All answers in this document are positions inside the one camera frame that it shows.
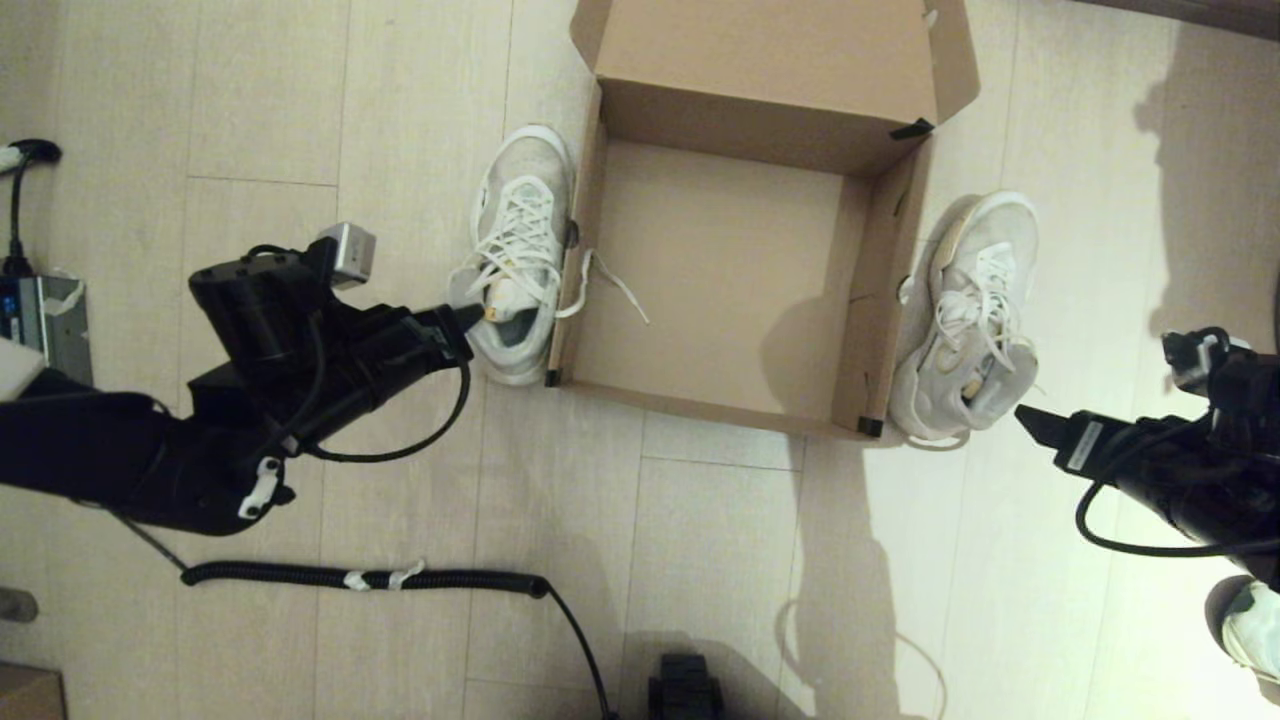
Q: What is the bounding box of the brown cardboard shoe box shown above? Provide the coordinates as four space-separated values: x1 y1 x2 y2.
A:
545 0 981 441

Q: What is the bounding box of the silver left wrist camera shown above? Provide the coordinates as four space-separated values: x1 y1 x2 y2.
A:
315 222 378 291

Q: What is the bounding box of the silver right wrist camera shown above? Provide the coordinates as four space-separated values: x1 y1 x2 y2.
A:
1162 328 1251 393

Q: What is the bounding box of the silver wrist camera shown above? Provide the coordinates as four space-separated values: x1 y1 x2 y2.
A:
315 222 378 291
1162 328 1251 393

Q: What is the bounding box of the white mesh lace-up sneaker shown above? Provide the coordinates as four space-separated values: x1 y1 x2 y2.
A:
447 124 651 387
888 190 1041 451

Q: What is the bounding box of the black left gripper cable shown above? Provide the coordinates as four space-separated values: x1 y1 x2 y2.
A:
300 360 471 463

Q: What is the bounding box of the dark wooden furniture edge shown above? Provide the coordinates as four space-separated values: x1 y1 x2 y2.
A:
1070 0 1280 41

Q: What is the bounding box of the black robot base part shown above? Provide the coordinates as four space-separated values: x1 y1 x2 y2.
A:
647 654 724 720

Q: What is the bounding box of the grey power supply unit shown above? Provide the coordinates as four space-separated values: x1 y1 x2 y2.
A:
0 275 93 386

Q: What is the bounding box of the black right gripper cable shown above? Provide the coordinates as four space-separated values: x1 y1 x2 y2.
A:
1075 420 1280 558

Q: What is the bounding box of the printed brown cardboard carton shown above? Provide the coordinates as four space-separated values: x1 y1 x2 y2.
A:
0 663 68 720

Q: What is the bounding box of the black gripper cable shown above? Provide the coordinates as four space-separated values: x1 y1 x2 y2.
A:
1075 420 1280 558
300 360 471 463

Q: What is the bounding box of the black coiled cable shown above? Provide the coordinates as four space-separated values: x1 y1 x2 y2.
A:
105 510 616 720

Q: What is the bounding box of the black plug cable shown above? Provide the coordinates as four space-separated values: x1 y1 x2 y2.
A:
0 140 66 279

